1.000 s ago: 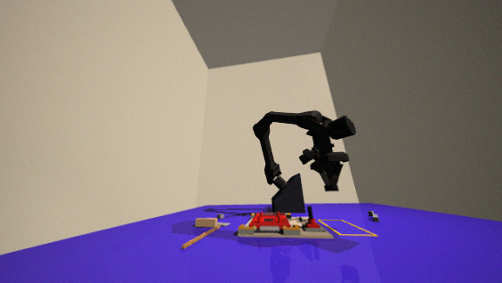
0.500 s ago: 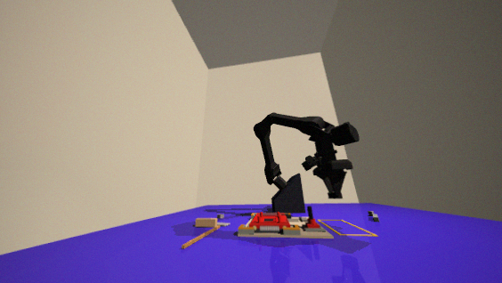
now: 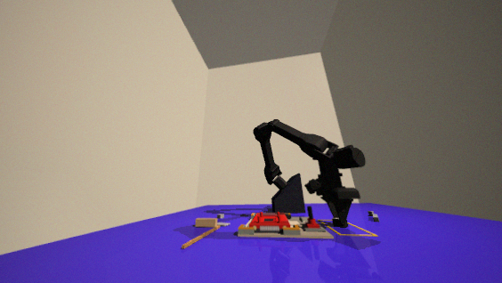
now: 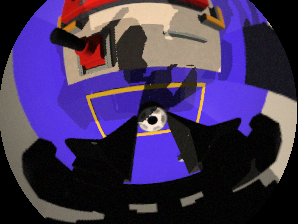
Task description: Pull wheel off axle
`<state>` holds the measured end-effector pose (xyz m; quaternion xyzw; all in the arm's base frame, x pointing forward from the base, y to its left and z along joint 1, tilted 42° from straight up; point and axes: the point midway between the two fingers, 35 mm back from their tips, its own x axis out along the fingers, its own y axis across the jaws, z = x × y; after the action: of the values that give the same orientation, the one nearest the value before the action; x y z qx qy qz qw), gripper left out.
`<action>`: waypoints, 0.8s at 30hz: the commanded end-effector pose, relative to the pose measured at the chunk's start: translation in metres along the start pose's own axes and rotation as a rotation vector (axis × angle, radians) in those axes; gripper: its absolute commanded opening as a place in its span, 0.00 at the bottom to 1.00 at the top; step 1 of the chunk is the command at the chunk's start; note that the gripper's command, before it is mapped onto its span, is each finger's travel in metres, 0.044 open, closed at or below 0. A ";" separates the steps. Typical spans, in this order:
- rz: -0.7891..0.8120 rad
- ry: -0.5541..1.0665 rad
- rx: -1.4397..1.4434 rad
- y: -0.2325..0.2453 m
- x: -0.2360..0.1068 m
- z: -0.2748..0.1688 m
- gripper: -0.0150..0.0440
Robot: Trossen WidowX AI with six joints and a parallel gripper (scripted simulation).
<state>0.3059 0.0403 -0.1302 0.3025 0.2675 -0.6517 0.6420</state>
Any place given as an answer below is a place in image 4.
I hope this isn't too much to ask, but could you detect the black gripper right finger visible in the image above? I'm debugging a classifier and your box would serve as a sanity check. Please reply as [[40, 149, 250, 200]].
[[166, 112, 241, 175]]

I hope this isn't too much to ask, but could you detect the yellow rectangular outline on table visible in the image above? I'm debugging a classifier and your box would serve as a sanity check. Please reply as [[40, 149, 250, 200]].
[[86, 83, 205, 137]]

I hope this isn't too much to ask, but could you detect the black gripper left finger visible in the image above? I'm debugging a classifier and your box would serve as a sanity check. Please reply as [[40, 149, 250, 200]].
[[64, 116, 138, 183]]

